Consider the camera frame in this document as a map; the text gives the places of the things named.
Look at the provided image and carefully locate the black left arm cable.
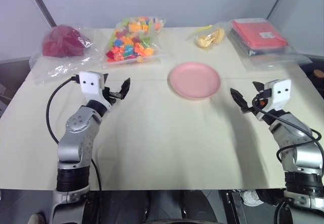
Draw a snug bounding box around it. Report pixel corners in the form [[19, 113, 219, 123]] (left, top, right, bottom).
[[46, 75, 102, 192]]

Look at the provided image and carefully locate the brown shoe tip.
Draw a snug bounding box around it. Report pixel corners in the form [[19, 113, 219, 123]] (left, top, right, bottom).
[[28, 213, 47, 224]]

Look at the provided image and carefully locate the clear bag with red lump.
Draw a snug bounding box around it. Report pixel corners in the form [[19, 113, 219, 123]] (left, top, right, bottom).
[[28, 24, 101, 85]]

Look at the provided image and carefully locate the bag of yellow items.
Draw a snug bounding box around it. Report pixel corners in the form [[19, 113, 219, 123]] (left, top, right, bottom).
[[186, 21, 226, 51]]

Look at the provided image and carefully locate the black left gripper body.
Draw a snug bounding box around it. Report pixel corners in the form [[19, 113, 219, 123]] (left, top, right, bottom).
[[102, 87, 125, 105]]

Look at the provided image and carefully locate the red folded cloth pack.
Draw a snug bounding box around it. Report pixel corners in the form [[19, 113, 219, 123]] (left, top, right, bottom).
[[231, 19, 289, 49]]

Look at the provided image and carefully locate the black upright panel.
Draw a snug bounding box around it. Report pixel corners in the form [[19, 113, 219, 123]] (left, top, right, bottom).
[[226, 190, 245, 224]]

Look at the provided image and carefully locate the clear bag with folded cloths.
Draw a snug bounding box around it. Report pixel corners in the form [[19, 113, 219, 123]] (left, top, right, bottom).
[[226, 18, 312, 72]]

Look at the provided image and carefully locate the clear bag of colourful blocks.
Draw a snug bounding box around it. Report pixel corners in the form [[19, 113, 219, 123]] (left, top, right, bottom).
[[99, 16, 168, 70]]

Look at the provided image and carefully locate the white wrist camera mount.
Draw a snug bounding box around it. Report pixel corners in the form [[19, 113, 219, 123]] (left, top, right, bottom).
[[255, 79, 292, 121], [78, 71, 112, 106]]

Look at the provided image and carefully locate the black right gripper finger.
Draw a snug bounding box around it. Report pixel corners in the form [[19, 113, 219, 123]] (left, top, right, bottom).
[[252, 81, 265, 93], [229, 87, 251, 113]]

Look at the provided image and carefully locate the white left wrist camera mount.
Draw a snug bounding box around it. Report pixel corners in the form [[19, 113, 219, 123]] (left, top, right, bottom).
[[78, 71, 112, 106]]

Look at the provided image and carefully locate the cream tablecloth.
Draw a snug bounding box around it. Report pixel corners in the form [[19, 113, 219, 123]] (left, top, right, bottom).
[[0, 26, 324, 192]]

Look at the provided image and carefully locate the dark red crumpled lump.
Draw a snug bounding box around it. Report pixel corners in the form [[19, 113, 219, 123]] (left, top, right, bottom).
[[41, 24, 92, 58]]

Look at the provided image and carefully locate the white crumpled object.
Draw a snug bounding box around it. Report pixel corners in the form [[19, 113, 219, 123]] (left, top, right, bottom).
[[239, 189, 264, 206]]

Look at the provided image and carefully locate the pink round plate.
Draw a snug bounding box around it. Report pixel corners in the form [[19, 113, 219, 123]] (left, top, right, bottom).
[[169, 62, 222, 100]]

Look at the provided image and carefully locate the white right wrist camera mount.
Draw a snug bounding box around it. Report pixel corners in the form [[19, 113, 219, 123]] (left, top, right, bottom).
[[255, 79, 292, 121]]

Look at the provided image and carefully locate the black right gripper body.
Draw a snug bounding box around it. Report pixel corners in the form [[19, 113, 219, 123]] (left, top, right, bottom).
[[241, 89, 272, 114]]

